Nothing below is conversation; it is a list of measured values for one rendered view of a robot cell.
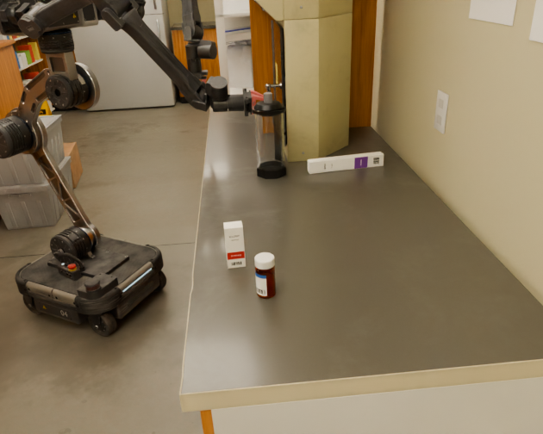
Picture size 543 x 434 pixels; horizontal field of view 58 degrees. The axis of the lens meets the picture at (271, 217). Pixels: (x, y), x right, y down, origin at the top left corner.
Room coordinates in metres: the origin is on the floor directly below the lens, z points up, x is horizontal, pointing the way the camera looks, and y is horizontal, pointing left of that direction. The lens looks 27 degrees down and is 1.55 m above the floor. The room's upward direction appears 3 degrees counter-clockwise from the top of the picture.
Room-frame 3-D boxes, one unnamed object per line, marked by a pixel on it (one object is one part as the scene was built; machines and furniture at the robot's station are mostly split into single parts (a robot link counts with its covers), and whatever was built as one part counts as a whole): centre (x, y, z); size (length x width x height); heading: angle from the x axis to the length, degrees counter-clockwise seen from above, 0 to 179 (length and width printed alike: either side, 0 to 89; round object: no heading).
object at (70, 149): (3.96, 1.80, 0.14); 0.41 x 0.32 x 0.28; 10
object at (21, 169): (3.35, 1.72, 0.49); 0.60 x 0.42 x 0.33; 4
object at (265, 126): (1.54, -0.01, 1.06); 0.11 x 0.11 x 0.21
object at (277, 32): (1.80, -0.05, 1.19); 0.30 x 0.01 x 0.40; 3
